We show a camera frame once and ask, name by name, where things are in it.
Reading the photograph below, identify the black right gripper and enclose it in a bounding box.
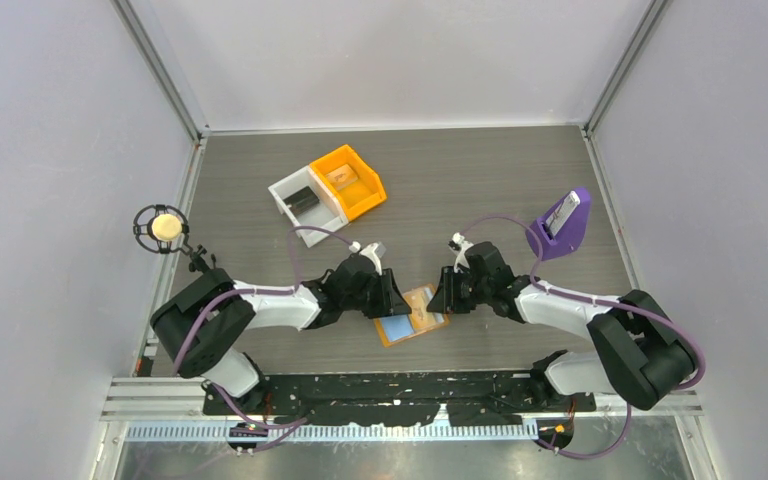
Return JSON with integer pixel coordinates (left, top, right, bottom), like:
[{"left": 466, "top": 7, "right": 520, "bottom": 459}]
[{"left": 426, "top": 266, "right": 492, "bottom": 315}]

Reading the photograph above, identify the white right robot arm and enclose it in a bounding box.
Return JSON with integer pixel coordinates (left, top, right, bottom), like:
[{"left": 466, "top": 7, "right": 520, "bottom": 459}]
[{"left": 427, "top": 236, "right": 704, "bottom": 411}]

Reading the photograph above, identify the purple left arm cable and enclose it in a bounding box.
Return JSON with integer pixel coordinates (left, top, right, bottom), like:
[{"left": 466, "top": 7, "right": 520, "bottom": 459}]
[{"left": 171, "top": 225, "right": 359, "bottom": 458}]

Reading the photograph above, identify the purple metronome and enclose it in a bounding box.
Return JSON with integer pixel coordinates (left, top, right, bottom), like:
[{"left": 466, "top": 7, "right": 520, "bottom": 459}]
[{"left": 527, "top": 187, "right": 592, "bottom": 261}]

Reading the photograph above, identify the aluminium front rail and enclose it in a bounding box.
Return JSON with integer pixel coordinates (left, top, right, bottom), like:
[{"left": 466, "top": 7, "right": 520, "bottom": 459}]
[{"left": 124, "top": 419, "right": 538, "bottom": 443}]

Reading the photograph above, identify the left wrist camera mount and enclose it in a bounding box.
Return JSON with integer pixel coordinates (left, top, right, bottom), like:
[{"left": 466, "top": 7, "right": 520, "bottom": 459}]
[{"left": 349, "top": 241, "right": 386, "bottom": 274}]

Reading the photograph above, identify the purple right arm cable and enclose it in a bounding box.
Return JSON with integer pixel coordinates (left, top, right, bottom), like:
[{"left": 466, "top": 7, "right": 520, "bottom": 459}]
[{"left": 460, "top": 213, "right": 707, "bottom": 461}]

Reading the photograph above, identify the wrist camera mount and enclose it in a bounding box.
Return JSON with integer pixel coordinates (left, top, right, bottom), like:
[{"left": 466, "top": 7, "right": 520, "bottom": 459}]
[
  {"left": 448, "top": 232, "right": 474, "bottom": 272},
  {"left": 349, "top": 241, "right": 386, "bottom": 274}
]

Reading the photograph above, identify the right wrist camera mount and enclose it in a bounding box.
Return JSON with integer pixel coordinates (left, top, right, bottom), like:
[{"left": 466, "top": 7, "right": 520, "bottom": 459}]
[{"left": 448, "top": 232, "right": 474, "bottom": 272}]

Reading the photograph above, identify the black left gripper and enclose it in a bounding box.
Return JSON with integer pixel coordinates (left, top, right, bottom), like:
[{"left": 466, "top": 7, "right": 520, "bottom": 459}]
[{"left": 342, "top": 268, "right": 411, "bottom": 319}]

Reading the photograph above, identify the orange card holder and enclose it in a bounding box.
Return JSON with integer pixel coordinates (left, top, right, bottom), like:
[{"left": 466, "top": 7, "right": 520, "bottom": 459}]
[{"left": 373, "top": 284, "right": 450, "bottom": 348}]

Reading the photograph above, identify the black microphone tripod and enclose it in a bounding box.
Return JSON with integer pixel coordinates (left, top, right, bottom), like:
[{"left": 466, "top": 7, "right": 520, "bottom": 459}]
[{"left": 186, "top": 244, "right": 217, "bottom": 273}]

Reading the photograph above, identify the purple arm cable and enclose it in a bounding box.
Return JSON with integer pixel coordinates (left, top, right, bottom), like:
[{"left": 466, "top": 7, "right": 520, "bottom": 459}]
[
  {"left": 171, "top": 225, "right": 359, "bottom": 458},
  {"left": 460, "top": 213, "right": 707, "bottom": 461}
]

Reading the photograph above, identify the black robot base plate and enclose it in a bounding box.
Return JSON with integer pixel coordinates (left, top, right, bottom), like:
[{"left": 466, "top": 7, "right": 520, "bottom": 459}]
[{"left": 203, "top": 371, "right": 596, "bottom": 427}]

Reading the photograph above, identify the white plastic bin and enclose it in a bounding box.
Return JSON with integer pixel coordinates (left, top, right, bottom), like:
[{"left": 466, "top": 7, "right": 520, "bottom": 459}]
[{"left": 268, "top": 166, "right": 349, "bottom": 232}]

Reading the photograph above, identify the tan card stack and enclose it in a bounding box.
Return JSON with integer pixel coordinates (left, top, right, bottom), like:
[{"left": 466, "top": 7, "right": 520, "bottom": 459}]
[{"left": 325, "top": 164, "right": 359, "bottom": 191}]

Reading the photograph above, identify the orange plastic bin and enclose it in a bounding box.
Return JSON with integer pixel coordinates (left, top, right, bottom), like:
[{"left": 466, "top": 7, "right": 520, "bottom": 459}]
[{"left": 309, "top": 144, "right": 387, "bottom": 222}]

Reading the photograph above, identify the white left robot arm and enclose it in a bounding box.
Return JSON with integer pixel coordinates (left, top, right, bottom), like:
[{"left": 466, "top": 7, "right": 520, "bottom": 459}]
[{"left": 150, "top": 254, "right": 412, "bottom": 414}]

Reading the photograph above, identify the gold credit card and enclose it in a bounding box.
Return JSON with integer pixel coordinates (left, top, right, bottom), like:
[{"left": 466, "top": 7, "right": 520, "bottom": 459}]
[{"left": 404, "top": 285, "right": 446, "bottom": 333}]

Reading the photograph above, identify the microphone with shock mount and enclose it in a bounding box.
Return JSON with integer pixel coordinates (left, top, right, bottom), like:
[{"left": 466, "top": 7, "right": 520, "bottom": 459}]
[{"left": 132, "top": 204, "right": 192, "bottom": 255}]

